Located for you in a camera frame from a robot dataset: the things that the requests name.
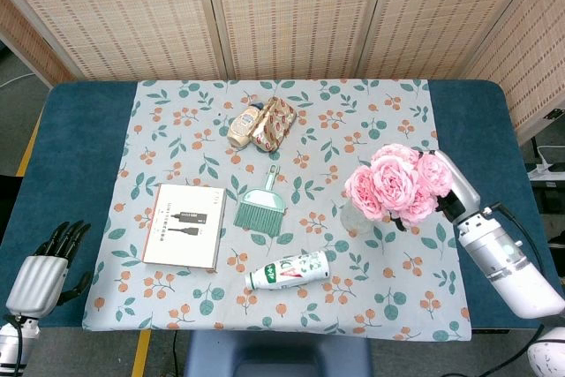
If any white cable product box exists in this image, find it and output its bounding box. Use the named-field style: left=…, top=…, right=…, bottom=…
left=141, top=183, right=228, bottom=271

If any pink rose bouquet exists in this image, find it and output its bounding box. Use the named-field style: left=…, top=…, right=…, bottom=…
left=343, top=143, right=455, bottom=232

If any beige squeeze sauce bottle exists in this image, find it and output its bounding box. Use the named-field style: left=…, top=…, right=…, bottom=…
left=227, top=102, right=265, bottom=148

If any bamboo folding screen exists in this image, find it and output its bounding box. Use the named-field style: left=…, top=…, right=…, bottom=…
left=0, top=0, right=565, bottom=146

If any white power strip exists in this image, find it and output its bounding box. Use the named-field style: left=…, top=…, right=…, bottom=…
left=527, top=162, right=558, bottom=176

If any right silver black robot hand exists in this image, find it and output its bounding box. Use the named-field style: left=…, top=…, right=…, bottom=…
left=418, top=149, right=481, bottom=223

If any brown red snack bag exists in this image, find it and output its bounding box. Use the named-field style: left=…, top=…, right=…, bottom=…
left=250, top=95, right=298, bottom=154

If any floral leaf print tablecloth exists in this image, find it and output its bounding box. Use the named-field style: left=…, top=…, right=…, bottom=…
left=82, top=79, right=473, bottom=343

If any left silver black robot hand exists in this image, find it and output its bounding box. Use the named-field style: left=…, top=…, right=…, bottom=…
left=5, top=220, right=94, bottom=317

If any white green milk bottle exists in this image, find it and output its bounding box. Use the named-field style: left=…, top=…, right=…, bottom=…
left=245, top=249, right=331, bottom=292

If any clear glass jar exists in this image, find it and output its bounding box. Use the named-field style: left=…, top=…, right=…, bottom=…
left=339, top=199, right=374, bottom=236

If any green mini dustpan brush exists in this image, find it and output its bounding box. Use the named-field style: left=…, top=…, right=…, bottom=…
left=232, top=164, right=287, bottom=238

